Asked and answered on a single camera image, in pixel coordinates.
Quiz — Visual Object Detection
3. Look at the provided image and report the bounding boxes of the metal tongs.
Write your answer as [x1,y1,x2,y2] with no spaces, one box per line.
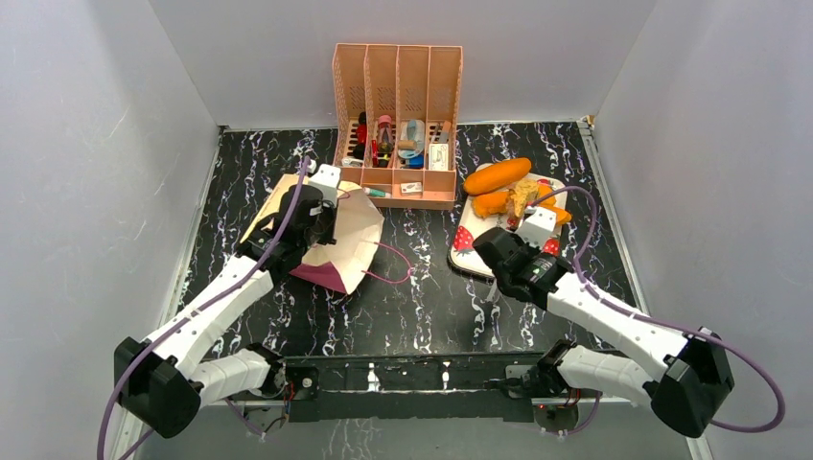
[485,281,500,304]

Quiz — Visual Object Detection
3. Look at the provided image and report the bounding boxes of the paper cake bag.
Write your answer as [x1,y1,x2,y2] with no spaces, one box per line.
[263,181,413,294]

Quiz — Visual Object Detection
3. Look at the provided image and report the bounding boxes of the orange bread slice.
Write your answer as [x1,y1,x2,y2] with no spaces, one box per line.
[552,206,572,226]

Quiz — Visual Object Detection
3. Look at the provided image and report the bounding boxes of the fake orange bread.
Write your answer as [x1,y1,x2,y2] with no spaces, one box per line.
[472,183,556,219]

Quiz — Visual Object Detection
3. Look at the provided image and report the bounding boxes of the brown seeded bread slice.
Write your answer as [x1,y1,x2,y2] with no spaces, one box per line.
[506,179,540,219]

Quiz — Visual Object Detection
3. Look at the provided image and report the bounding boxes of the smooth orange bread loaf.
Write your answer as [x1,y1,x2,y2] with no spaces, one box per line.
[463,157,532,196]

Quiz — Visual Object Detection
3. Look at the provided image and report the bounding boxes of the orange plastic file organizer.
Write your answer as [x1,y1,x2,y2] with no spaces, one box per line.
[332,43,464,211]

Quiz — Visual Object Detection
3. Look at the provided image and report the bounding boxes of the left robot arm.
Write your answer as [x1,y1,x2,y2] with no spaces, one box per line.
[114,185,337,439]

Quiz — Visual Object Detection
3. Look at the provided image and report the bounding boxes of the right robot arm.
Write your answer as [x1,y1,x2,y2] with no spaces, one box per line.
[473,227,734,438]

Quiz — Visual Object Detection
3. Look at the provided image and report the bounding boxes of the green marker pen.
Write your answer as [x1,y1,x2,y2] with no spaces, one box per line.
[362,187,392,198]

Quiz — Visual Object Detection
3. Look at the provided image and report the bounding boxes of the small white card box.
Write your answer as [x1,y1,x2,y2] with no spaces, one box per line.
[400,182,424,196]

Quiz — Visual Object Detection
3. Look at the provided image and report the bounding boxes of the pink capped tube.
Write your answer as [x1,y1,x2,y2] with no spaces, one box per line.
[373,114,394,168]

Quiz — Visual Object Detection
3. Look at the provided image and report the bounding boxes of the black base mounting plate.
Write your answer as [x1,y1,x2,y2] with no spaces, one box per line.
[223,353,580,426]

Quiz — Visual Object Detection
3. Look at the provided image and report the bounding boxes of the blue tape dispenser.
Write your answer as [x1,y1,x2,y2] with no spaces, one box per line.
[397,119,426,170]

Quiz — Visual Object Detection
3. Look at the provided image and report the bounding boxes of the white label box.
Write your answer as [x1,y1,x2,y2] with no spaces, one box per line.
[428,143,451,171]

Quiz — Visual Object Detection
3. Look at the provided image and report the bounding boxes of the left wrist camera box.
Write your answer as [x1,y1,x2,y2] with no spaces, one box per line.
[308,164,341,205]

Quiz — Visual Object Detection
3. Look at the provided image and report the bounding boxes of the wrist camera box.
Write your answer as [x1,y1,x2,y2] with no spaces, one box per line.
[308,164,341,205]
[516,207,557,249]

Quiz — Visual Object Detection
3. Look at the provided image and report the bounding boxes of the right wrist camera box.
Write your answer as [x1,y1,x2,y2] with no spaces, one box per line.
[516,207,557,249]

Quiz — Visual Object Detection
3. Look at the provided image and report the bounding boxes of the aluminium frame rail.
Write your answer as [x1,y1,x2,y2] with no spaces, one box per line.
[114,358,712,460]

